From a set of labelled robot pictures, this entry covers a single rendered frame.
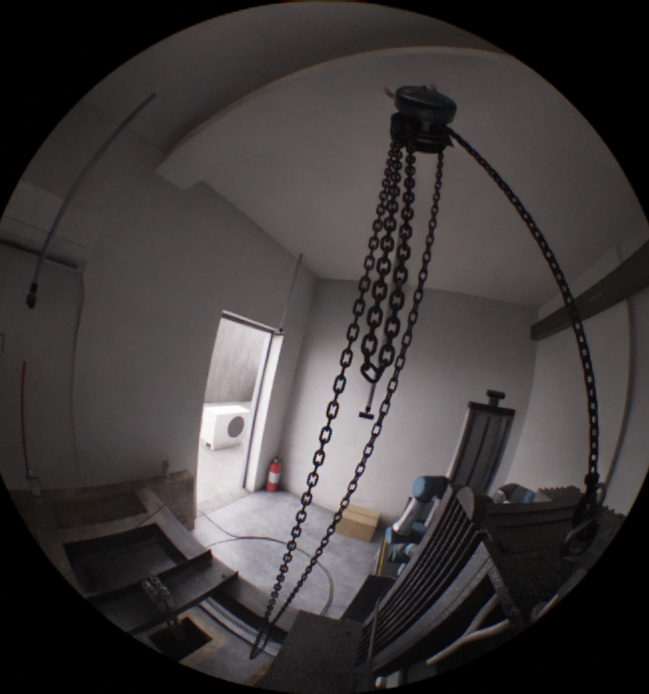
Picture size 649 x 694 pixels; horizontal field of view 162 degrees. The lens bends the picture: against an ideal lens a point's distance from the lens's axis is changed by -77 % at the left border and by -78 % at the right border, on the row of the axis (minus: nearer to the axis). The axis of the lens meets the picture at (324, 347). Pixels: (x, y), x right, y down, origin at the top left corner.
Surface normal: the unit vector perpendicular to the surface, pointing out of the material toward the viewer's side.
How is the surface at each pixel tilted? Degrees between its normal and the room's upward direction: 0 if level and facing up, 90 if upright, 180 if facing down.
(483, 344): 90
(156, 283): 90
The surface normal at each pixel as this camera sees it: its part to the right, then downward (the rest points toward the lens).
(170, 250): 0.89, 0.18
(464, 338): -0.41, -0.15
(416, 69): -0.22, 0.97
